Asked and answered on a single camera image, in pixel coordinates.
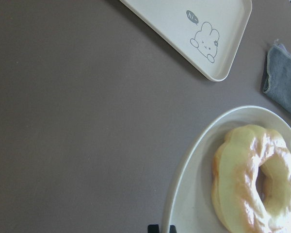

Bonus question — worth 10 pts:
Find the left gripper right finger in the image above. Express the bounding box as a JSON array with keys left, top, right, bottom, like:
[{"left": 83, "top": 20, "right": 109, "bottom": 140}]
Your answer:
[{"left": 169, "top": 225, "right": 177, "bottom": 233}]

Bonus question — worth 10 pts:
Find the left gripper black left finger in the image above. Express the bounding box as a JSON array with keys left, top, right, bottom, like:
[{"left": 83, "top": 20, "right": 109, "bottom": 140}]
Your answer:
[{"left": 147, "top": 224, "right": 160, "bottom": 233}]

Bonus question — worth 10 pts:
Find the white plate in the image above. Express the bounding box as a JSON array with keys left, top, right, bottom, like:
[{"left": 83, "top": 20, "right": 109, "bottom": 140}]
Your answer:
[{"left": 161, "top": 105, "right": 291, "bottom": 233}]

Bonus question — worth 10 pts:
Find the glazed donut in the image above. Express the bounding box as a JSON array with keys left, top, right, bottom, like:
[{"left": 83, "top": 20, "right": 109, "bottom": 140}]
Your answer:
[{"left": 211, "top": 125, "right": 291, "bottom": 233}]

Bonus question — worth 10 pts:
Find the cream rabbit tray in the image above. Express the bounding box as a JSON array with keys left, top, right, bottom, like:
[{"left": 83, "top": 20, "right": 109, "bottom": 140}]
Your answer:
[{"left": 122, "top": 0, "right": 252, "bottom": 82}]

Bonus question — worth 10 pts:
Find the grey folded cloth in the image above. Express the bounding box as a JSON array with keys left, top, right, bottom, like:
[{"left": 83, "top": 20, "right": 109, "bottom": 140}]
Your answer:
[{"left": 262, "top": 43, "right": 291, "bottom": 114}]

